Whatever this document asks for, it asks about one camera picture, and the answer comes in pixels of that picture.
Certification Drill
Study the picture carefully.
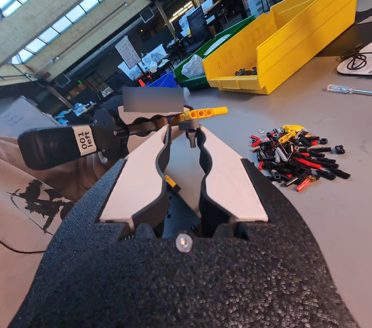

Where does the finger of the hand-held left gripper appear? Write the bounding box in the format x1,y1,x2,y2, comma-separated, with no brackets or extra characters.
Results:
118,105,187,128
124,127,169,160

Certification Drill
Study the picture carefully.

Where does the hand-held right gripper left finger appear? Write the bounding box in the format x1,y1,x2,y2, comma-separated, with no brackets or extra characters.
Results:
100,124,172,223

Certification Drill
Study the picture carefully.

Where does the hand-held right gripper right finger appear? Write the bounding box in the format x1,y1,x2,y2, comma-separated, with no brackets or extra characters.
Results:
198,126,270,223

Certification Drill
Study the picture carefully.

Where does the grey building connector piece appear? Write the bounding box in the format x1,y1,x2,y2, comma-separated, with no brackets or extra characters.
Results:
179,120,201,149

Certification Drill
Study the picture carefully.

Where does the long yellow building beam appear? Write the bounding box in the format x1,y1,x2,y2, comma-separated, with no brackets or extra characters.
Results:
178,106,228,123

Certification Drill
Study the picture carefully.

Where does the pile of small building parts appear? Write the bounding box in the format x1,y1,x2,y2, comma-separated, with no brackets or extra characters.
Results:
251,124,351,192

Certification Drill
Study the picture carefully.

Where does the grey desk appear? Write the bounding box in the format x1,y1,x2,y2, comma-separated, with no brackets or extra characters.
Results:
163,0,372,328

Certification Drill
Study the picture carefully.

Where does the black desk mat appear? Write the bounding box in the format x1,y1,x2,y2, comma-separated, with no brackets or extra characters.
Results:
315,21,372,58

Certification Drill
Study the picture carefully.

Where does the yellow black toy robot body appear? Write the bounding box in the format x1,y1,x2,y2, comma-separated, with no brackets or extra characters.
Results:
163,175,201,238

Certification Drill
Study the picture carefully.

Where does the blue plastic bin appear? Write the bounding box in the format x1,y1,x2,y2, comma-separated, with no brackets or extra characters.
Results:
147,72,178,88

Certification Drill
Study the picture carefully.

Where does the white sign on pole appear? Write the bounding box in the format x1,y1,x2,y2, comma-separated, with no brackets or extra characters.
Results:
115,36,141,70

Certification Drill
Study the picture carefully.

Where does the green plastic bin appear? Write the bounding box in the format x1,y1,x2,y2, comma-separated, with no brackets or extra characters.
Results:
174,14,256,91

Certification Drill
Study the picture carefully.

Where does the whiteboard on stand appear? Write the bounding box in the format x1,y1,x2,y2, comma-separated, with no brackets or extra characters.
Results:
0,95,61,138

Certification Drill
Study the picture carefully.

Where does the crumpled clear plastic bag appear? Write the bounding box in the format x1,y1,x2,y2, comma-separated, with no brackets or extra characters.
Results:
182,54,205,78

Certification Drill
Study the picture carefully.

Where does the heap of black building parts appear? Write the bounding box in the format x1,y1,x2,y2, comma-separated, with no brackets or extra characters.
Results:
234,66,258,77

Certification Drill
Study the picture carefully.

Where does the black office chair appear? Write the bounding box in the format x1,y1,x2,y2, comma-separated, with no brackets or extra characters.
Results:
186,7,213,43

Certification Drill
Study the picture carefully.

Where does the flat clear plastic bag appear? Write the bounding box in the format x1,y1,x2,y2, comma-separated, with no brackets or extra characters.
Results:
205,33,233,55

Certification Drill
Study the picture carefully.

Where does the person's beige sweatshirt torso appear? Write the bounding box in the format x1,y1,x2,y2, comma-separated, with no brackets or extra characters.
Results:
0,136,108,328

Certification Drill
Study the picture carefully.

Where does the yellow plastic bin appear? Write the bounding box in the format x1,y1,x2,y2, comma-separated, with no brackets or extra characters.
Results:
202,0,367,95

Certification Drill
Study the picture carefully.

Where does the white printed mat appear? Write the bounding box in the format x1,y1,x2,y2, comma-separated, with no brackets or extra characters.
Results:
337,43,372,75

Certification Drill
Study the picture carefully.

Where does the black microphone cable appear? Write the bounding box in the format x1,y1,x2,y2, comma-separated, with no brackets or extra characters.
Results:
0,239,44,254

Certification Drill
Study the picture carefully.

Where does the clear handle screwdriver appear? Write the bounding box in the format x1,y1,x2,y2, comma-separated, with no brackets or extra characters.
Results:
326,84,372,95

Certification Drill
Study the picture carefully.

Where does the coiled black cable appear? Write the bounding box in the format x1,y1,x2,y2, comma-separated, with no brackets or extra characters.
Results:
340,49,368,70

